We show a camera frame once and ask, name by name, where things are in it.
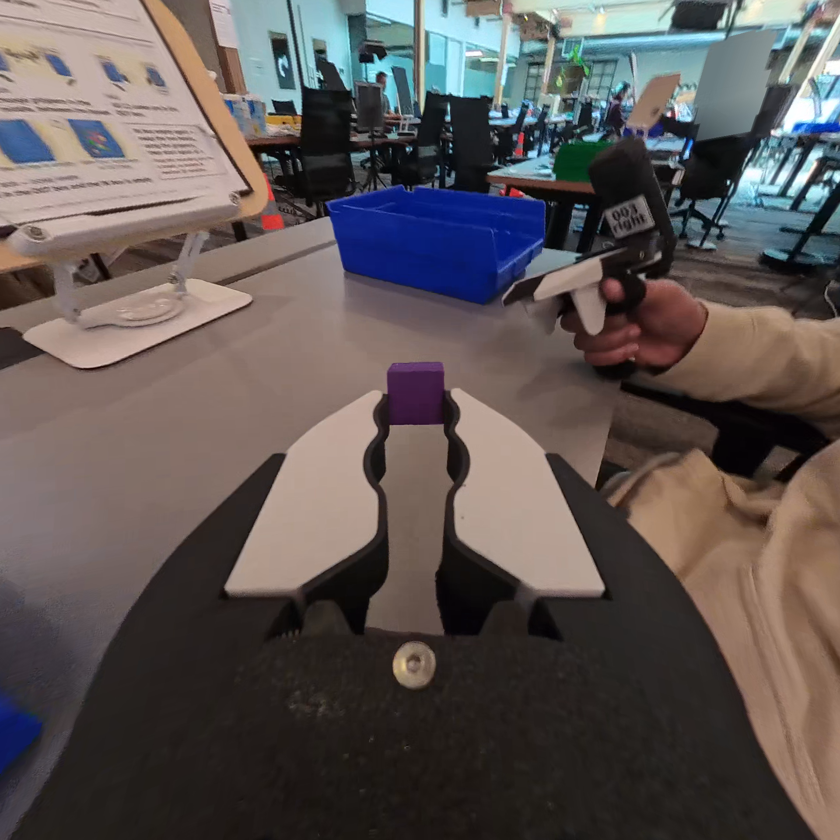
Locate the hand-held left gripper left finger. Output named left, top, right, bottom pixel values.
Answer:
left=224, top=390, right=389, bottom=634

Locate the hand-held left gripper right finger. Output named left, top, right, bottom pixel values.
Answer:
left=436, top=387, right=606, bottom=636

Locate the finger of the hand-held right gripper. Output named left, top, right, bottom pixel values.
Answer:
left=535, top=249, right=633, bottom=337
left=502, top=260, right=580, bottom=333

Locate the blue plastic bin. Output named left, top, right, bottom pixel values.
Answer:
left=0, top=692, right=43, bottom=775
left=326, top=185, right=547, bottom=306

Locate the purple wooden cube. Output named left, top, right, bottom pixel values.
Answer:
left=386, top=361, right=446, bottom=426

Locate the person's right forearm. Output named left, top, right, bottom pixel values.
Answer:
left=656, top=302, right=840, bottom=421

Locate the person's right hand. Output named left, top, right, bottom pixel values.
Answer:
left=561, top=277, right=710, bottom=371

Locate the green plastic crate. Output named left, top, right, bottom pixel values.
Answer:
left=553, top=141, right=614, bottom=183

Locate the black office chair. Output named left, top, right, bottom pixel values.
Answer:
left=672, top=134, right=756, bottom=250
left=449, top=97, right=494, bottom=194
left=298, top=87, right=360, bottom=217
left=394, top=92, right=448, bottom=191

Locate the long wooden desk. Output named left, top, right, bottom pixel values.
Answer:
left=487, top=154, right=683, bottom=250

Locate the person's black chair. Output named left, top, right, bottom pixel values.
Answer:
left=620, top=381, right=828, bottom=480

